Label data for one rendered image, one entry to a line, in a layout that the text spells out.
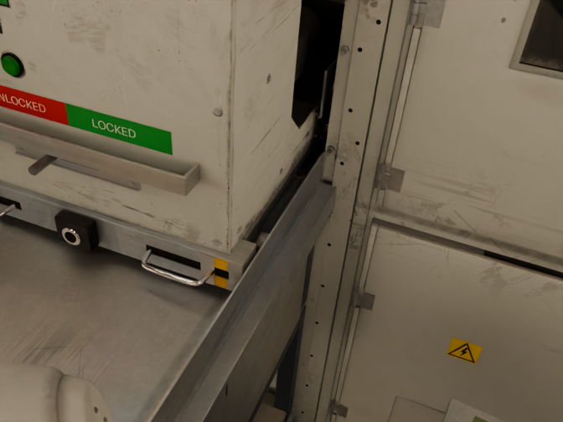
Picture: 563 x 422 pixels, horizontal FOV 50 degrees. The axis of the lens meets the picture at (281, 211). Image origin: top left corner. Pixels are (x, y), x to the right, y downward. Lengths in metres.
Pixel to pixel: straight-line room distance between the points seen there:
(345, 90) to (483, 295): 0.47
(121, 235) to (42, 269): 0.14
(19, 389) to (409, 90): 0.80
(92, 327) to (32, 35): 0.39
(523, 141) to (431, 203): 0.19
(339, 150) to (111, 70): 0.47
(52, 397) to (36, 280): 0.69
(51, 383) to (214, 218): 0.55
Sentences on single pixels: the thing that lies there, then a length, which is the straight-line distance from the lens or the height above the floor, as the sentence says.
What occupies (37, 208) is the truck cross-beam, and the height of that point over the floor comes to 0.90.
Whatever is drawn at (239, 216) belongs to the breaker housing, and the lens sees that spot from 0.84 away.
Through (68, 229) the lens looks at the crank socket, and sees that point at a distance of 0.94.
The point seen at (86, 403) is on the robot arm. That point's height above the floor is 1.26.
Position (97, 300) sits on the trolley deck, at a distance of 0.92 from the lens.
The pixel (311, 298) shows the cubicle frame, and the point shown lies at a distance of 1.34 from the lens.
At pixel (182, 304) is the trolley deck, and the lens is 0.90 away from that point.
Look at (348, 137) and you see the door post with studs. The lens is 1.07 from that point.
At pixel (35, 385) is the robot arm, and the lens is 0.29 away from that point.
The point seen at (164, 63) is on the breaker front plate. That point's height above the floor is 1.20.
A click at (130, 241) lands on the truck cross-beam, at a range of 0.92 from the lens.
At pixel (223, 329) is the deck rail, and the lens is 0.83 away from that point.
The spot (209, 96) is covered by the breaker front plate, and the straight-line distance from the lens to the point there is 0.72.
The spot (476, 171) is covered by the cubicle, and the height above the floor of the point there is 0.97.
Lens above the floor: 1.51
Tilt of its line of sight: 38 degrees down
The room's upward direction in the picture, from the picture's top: 5 degrees clockwise
